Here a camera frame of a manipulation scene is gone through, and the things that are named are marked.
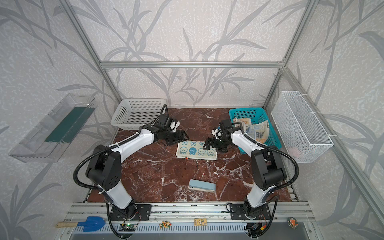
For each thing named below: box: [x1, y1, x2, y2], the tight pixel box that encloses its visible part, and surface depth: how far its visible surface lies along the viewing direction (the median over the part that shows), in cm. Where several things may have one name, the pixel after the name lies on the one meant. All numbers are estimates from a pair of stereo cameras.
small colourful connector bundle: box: [159, 220, 172, 229], surface depth 72 cm
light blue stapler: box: [188, 179, 217, 193], surface depth 80 cm
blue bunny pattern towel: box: [176, 140, 218, 160], surface depth 96 cm
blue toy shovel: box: [55, 216, 106, 232], surface depth 71 cm
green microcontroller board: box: [118, 223, 137, 232], surface depth 72 cm
